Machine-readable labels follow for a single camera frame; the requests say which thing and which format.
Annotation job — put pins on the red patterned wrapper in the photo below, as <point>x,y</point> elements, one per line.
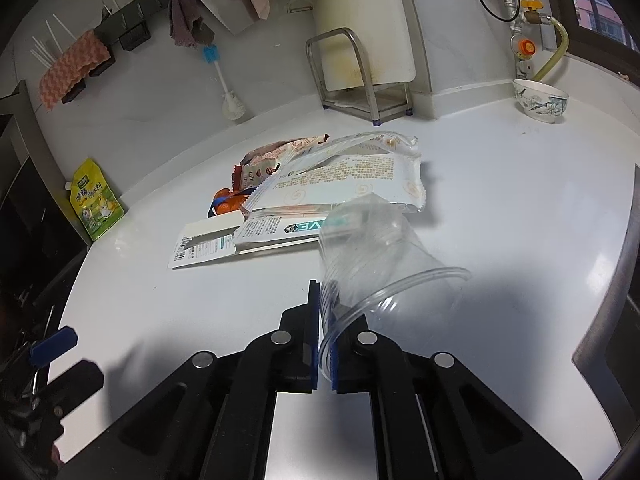
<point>280,150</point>

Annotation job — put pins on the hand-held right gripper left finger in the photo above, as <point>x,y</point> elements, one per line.
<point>314,340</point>

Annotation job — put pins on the orange wavy cleaning cloth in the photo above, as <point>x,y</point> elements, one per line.
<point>70,70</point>

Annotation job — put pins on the orange wrapper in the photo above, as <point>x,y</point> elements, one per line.
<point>227,202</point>

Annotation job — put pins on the black wall rail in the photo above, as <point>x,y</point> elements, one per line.
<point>150,5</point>

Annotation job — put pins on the metal gas pipe with valve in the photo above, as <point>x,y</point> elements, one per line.
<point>524,50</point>

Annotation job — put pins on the brown grey cloth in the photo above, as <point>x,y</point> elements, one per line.
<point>187,20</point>

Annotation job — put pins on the window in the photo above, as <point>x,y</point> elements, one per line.
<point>600,5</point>

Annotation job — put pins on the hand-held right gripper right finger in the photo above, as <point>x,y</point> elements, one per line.
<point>335,372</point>

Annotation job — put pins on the green yellow seasoning pouch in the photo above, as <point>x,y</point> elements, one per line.
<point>97,205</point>

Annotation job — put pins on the steel cleaver blade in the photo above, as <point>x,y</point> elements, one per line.
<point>225,10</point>

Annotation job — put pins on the bunch of white sticks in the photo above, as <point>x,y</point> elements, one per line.
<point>55,36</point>

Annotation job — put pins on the white cutting board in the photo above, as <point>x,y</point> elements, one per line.
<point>360,0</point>

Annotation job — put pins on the white teal printed box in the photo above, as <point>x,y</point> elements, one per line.
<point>270,230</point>

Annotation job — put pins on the clear plastic cup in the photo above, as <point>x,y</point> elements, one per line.
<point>390,265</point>

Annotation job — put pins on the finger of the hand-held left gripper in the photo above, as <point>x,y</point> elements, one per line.
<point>52,346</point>
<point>72,385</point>

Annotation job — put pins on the clear plastic bag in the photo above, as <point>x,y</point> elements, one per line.
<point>350,175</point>

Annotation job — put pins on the white open carton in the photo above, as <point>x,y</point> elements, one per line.
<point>200,250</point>

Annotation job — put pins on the white patterned bowl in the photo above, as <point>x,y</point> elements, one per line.
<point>542,105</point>

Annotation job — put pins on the metal cutting board rack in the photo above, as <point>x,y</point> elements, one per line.
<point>373,95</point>

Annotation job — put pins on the white brush with blue sponge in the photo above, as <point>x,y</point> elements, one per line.
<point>234,105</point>

